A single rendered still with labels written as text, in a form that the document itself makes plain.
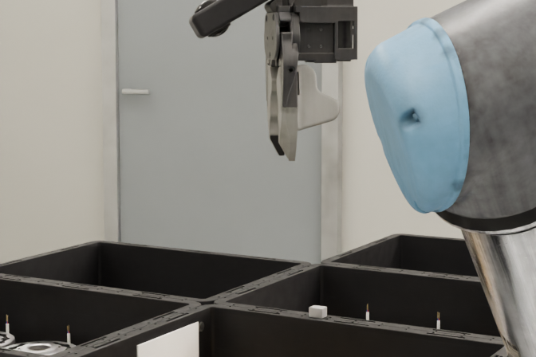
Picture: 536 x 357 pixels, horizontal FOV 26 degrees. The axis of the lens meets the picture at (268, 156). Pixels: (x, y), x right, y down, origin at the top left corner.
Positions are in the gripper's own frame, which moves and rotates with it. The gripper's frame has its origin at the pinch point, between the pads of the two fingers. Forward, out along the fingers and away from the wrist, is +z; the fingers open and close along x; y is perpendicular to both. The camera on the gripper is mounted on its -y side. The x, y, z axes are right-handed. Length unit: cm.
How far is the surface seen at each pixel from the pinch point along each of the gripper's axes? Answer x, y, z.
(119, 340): 10.3, -15.8, 21.9
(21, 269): 59, -28, 23
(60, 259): 66, -23, 23
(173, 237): 367, 21, 71
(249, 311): 21.4, 0.2, 22.0
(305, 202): 332, 70, 52
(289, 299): 40.8, 8.8, 25.0
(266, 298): 35.5, 4.6, 23.6
